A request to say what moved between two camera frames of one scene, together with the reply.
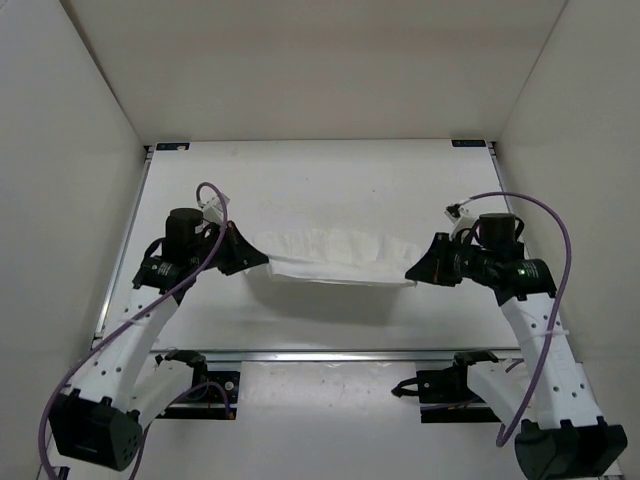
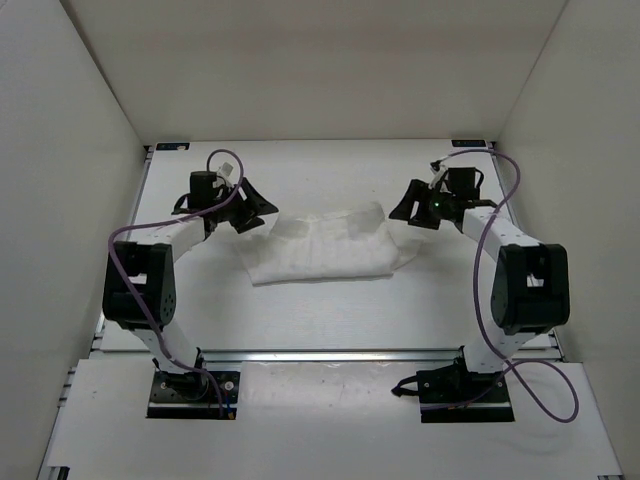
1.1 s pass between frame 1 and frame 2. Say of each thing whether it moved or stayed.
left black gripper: moved
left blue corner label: stayed
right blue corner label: stayed
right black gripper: moved
